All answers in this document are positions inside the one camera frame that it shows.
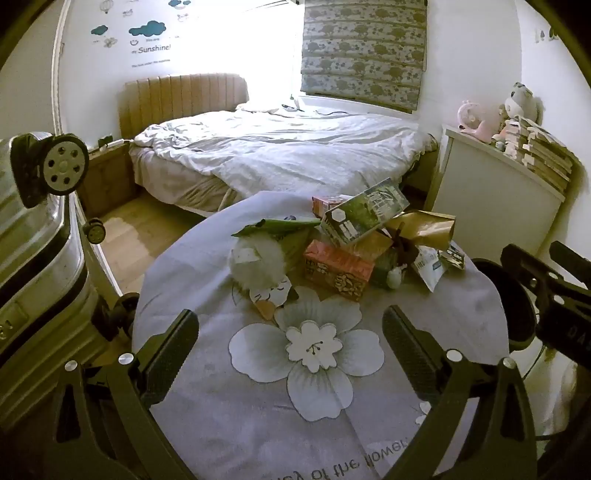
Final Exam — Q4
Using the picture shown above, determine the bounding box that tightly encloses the white packet with blue label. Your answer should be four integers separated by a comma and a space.
411, 244, 446, 294

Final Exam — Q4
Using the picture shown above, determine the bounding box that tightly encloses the white bag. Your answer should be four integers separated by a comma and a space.
131, 190, 511, 480

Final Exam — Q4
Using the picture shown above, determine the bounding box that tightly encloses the bed with white bedding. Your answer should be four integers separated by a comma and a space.
129, 104, 437, 219

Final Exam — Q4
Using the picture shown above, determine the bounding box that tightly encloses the green wrapper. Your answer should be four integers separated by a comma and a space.
372, 256, 402, 288

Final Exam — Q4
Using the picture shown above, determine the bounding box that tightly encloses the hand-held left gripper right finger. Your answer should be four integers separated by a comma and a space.
381, 305, 541, 480

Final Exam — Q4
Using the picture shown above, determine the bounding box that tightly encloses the stack of books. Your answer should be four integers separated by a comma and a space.
503, 115, 575, 195

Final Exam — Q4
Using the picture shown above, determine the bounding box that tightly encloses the wooden nightstand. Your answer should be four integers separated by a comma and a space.
81, 141, 137, 215

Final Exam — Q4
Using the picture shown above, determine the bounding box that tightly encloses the green snack packet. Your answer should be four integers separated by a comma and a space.
231, 218, 324, 259

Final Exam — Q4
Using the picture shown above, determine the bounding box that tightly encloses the white fluffy plush toy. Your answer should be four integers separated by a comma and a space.
230, 233, 289, 289

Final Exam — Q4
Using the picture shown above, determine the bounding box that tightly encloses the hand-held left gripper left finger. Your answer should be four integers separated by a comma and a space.
46, 308, 200, 480

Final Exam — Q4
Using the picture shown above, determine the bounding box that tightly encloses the grey white plush toy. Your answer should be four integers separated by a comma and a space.
503, 82, 539, 123

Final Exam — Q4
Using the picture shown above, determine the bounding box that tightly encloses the white cabinet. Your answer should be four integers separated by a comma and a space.
425, 124, 566, 252

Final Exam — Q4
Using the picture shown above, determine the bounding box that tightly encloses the green white carton box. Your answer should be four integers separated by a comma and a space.
320, 178, 411, 250

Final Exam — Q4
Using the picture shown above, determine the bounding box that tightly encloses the thin black cable with plug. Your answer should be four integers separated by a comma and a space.
281, 102, 352, 117

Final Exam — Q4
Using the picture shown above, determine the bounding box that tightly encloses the orange carton box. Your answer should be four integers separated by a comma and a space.
302, 240, 376, 303

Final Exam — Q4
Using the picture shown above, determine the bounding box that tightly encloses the floral roman blind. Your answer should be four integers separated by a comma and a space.
300, 0, 428, 114

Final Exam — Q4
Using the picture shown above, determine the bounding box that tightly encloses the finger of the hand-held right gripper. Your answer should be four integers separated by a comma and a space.
501, 243, 578, 303
549, 240, 591, 284

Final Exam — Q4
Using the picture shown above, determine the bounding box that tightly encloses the small dark packet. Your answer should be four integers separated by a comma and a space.
438, 244, 466, 274

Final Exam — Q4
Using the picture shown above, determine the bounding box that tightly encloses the dark brown wrapper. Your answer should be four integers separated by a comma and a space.
394, 235, 419, 266

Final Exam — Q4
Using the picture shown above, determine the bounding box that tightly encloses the yellow snack packet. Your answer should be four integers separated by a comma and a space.
355, 231, 393, 259

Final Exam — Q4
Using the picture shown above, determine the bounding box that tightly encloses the tan padded headboard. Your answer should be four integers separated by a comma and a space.
119, 74, 250, 137

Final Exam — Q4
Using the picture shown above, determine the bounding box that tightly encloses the black round trash bin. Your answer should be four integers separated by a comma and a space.
471, 259, 539, 344

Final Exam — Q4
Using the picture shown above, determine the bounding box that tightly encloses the silver ribbed suitcase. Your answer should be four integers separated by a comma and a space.
0, 131, 141, 432

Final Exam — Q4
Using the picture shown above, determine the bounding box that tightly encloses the small orange box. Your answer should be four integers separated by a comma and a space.
311, 195, 352, 220

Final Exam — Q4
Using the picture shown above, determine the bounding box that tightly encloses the cloud wall decal set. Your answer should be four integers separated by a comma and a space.
90, 0, 192, 70

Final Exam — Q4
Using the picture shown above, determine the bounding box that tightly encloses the pink plush toy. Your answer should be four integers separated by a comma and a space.
457, 99, 502, 139

